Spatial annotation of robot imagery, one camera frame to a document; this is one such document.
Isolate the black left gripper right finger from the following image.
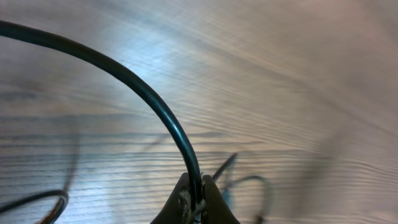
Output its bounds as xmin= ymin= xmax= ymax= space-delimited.
xmin=201 ymin=175 xmax=239 ymax=224

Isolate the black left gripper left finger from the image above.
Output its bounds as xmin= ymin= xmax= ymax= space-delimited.
xmin=151 ymin=173 xmax=192 ymax=224

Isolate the black usb cable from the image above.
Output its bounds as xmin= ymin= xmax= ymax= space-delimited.
xmin=0 ymin=20 xmax=274 ymax=224

